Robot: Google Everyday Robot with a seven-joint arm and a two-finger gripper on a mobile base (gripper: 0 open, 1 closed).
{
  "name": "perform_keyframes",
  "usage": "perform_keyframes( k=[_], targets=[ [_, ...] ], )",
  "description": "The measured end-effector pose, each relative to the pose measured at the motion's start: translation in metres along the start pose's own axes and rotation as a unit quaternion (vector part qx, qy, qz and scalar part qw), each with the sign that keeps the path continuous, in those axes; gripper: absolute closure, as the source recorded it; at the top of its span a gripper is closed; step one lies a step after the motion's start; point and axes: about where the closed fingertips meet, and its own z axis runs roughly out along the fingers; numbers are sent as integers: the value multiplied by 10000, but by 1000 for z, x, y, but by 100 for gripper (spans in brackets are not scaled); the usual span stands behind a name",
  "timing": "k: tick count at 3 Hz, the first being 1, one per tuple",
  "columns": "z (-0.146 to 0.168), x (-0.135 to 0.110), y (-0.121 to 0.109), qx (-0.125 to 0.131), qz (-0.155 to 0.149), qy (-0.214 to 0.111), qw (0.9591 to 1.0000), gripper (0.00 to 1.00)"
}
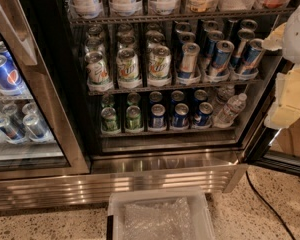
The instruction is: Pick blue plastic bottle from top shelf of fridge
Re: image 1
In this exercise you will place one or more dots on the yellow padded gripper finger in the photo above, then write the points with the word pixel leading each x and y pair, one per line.
pixel 286 108
pixel 275 39

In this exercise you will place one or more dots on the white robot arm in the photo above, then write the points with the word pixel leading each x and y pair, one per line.
pixel 291 39

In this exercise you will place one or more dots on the clear water bottle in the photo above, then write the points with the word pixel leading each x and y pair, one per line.
pixel 234 106

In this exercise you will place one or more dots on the open fridge door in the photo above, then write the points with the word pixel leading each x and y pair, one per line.
pixel 270 148

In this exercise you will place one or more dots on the stainless steel fridge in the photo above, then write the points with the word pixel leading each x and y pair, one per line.
pixel 211 158

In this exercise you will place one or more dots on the closed glass fridge door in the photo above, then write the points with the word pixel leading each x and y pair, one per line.
pixel 22 41

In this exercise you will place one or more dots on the front right red bull can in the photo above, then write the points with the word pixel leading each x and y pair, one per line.
pixel 247 65

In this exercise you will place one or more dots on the red bull can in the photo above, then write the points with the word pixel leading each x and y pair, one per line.
pixel 247 65
pixel 187 69
pixel 216 58

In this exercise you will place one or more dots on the front middle red bull can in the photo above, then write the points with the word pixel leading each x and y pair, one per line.
pixel 216 58

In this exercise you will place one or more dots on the front left red bull can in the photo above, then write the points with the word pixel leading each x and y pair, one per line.
pixel 187 69

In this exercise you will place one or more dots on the right blue pepsi can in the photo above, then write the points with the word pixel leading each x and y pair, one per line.
pixel 202 114

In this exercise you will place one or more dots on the blue pepsi can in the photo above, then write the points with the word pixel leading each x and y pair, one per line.
pixel 180 116
pixel 202 114
pixel 157 118

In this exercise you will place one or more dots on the front right 7up can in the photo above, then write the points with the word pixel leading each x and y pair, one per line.
pixel 159 66

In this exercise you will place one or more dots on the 7up can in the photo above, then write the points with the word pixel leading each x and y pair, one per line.
pixel 159 66
pixel 128 73
pixel 98 73

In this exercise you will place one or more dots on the middle blue pepsi can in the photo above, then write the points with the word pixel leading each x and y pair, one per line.
pixel 180 116

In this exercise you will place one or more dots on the left blue pepsi can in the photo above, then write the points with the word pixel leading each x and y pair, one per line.
pixel 157 118

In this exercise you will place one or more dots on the front middle 7up can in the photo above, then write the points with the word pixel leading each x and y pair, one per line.
pixel 128 73

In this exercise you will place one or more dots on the right green soda can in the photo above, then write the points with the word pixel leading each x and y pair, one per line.
pixel 134 122

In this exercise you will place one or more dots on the green soda can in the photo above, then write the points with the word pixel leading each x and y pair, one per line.
pixel 110 123
pixel 134 122

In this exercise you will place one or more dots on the bubble wrap sheet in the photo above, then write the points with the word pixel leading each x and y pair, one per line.
pixel 167 220

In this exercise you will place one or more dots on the clear plastic bin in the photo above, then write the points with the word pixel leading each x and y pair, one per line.
pixel 200 215

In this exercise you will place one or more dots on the front left 7up can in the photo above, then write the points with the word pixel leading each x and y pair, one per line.
pixel 98 73

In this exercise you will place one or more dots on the left green soda can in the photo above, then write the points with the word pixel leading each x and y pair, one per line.
pixel 110 123

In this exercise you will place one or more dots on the lower right can behind glass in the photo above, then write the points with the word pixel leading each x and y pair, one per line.
pixel 38 129

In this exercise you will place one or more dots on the large pepsi can behind glass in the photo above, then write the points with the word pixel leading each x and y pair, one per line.
pixel 11 82

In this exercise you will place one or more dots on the lower left can behind glass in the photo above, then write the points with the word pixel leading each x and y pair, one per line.
pixel 13 133

